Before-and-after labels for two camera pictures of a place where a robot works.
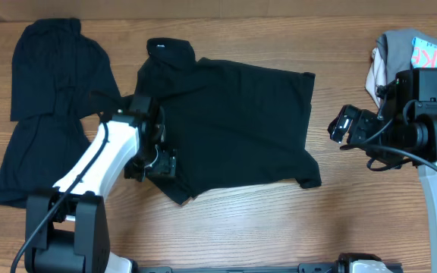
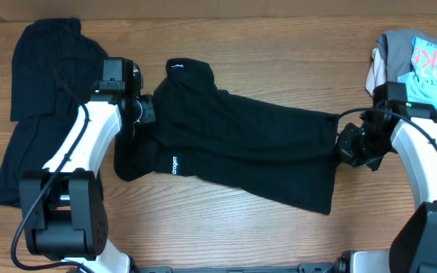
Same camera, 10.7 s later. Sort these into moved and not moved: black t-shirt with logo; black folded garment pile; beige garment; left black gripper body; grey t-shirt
Moved: black t-shirt with logo; left black gripper body
Not moved: black folded garment pile; grey t-shirt; beige garment
